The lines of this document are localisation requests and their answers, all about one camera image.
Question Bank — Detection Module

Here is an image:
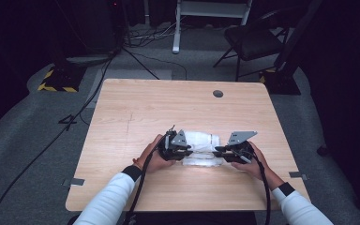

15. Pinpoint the grey tape piece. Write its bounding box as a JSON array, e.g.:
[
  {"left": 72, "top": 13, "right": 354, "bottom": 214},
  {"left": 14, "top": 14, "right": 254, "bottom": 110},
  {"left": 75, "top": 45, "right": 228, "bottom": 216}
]
[
  {"left": 62, "top": 176, "right": 85, "bottom": 188},
  {"left": 288, "top": 171, "right": 309, "bottom": 182}
]

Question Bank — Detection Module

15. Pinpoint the black folding chair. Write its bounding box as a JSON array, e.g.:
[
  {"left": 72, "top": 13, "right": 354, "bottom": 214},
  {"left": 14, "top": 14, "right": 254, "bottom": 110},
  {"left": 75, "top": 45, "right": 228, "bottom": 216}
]
[{"left": 212, "top": 8, "right": 296, "bottom": 83}]

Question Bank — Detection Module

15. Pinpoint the black equipment box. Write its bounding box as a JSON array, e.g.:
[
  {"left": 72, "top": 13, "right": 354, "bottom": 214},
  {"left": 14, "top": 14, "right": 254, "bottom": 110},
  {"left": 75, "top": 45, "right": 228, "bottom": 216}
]
[{"left": 65, "top": 0, "right": 125, "bottom": 58}]

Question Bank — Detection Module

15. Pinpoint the white metal stand frame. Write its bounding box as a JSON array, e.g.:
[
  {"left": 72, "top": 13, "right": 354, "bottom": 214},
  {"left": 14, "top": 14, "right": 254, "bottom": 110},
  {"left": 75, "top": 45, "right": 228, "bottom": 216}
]
[{"left": 172, "top": 0, "right": 254, "bottom": 55}]

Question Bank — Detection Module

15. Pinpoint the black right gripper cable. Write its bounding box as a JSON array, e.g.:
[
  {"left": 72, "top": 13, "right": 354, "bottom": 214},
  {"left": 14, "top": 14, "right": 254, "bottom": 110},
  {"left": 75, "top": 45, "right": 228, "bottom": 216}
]
[{"left": 250, "top": 149, "right": 272, "bottom": 225}]

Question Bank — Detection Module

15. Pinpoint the black slanted stand pole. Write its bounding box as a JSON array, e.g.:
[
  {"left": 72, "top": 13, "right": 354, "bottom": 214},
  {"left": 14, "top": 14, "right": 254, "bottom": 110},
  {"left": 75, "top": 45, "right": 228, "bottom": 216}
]
[{"left": 274, "top": 0, "right": 324, "bottom": 70}]

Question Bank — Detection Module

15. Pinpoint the thin black floor cable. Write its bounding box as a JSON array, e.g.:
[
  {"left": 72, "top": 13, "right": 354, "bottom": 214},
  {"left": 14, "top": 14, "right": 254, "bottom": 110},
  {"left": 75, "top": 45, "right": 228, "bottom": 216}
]
[{"left": 130, "top": 50, "right": 188, "bottom": 81}]

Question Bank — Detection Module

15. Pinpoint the black round floor foot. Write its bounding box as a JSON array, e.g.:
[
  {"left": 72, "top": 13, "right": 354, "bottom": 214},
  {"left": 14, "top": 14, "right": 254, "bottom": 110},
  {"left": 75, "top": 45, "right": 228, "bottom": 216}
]
[{"left": 316, "top": 144, "right": 330, "bottom": 158}]

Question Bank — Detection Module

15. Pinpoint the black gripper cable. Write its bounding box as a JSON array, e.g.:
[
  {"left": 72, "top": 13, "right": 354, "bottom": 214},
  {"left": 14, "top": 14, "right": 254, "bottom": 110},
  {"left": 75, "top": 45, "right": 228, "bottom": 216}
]
[
  {"left": 250, "top": 149, "right": 272, "bottom": 225},
  {"left": 125, "top": 146, "right": 161, "bottom": 225}
]

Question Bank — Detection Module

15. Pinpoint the white plastic bag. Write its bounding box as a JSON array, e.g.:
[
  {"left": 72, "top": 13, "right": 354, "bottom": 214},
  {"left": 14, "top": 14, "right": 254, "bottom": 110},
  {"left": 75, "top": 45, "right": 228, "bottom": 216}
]
[{"left": 181, "top": 129, "right": 225, "bottom": 168}]

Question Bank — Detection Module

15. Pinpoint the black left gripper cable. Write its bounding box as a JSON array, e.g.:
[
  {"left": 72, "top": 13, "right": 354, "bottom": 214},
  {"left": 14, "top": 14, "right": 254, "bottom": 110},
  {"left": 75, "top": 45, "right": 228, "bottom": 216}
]
[{"left": 125, "top": 146, "right": 161, "bottom": 225}]

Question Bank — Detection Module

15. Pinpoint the person's left hand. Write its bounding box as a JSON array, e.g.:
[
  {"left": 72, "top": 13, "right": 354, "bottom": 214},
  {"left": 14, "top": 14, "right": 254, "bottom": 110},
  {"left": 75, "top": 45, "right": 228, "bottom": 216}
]
[{"left": 132, "top": 133, "right": 176, "bottom": 174}]

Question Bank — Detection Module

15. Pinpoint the long black floor cable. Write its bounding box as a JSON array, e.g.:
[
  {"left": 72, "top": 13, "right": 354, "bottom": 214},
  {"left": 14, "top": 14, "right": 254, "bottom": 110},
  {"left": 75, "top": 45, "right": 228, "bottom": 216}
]
[{"left": 0, "top": 55, "right": 115, "bottom": 225}]

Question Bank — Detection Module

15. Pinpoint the bundle of floor cables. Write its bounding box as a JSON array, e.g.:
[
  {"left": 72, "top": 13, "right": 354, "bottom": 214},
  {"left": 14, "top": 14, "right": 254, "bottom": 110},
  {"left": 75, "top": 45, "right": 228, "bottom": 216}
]
[{"left": 125, "top": 22, "right": 184, "bottom": 49}]

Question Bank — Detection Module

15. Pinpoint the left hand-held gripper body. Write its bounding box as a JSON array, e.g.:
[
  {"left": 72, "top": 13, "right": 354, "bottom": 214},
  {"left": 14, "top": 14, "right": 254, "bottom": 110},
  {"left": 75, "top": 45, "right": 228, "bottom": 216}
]
[{"left": 157, "top": 125, "right": 192, "bottom": 162}]

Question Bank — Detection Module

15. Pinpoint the striped black stand base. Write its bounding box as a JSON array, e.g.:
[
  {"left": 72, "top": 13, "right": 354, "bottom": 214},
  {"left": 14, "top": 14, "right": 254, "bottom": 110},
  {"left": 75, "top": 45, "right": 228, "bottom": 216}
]
[
  {"left": 37, "top": 63, "right": 88, "bottom": 94},
  {"left": 258, "top": 67, "right": 302, "bottom": 96}
]

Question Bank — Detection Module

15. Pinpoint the person's right hand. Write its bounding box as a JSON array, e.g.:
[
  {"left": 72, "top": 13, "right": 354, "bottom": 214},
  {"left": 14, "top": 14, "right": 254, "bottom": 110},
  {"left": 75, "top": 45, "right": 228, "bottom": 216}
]
[{"left": 231, "top": 141, "right": 278, "bottom": 190}]

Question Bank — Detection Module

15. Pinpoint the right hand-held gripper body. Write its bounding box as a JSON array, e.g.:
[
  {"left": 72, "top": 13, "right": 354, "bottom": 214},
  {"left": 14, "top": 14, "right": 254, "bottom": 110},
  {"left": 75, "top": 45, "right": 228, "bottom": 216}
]
[{"left": 220, "top": 130, "right": 259, "bottom": 165}]

